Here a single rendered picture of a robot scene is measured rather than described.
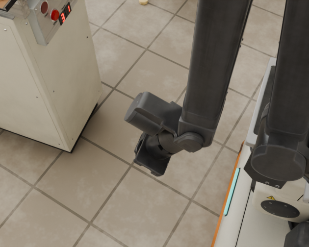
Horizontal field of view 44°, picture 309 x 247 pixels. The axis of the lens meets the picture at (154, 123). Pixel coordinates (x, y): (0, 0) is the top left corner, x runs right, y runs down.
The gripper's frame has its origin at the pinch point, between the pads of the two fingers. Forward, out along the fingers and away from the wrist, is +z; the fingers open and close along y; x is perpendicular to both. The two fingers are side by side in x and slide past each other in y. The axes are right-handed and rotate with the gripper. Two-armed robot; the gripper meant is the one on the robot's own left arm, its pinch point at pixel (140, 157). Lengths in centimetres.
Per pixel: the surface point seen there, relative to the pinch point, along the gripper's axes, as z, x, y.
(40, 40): 23.1, -34.0, -26.0
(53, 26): 22, -33, -31
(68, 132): 69, -12, -25
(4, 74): 44, -40, -21
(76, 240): 81, 13, 9
